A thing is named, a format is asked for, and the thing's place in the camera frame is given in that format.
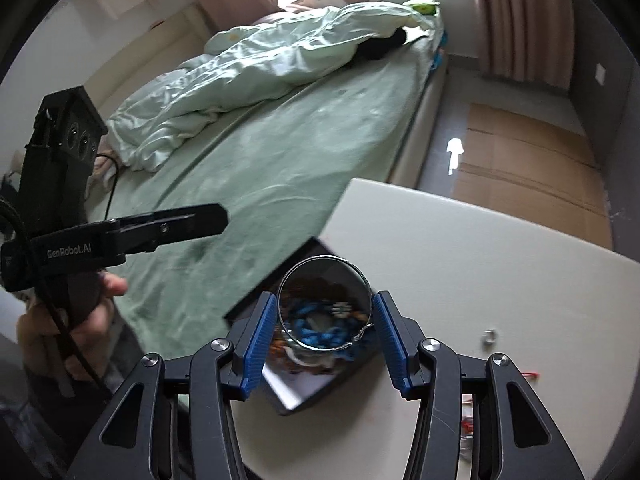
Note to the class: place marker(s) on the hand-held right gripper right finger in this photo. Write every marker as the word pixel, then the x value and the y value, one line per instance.
pixel 392 345

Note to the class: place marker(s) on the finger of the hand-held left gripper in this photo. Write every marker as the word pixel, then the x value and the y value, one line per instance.
pixel 175 225

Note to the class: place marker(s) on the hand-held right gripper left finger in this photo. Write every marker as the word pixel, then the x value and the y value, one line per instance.
pixel 257 350

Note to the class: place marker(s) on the clear glass jar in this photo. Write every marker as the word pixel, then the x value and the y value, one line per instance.
pixel 325 346

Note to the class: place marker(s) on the dark blue gift box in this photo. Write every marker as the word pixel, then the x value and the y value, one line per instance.
pixel 320 385

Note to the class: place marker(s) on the person's left hand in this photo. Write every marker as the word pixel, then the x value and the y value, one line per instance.
pixel 95 327

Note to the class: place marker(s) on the pink folded blanket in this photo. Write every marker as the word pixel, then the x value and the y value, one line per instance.
pixel 106 167

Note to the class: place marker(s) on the bed with green sheet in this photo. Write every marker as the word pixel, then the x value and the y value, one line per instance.
pixel 275 170

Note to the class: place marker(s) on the white side table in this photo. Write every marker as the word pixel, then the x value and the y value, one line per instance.
pixel 500 270

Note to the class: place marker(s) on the light green duvet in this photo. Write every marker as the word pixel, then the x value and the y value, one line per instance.
pixel 240 70

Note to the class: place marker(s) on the cream bed headboard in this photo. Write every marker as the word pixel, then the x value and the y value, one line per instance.
pixel 150 55

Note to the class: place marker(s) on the flat brown cardboard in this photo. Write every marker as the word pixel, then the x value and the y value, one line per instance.
pixel 530 170

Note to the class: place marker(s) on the black cloth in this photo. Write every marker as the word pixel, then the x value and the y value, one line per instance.
pixel 382 44

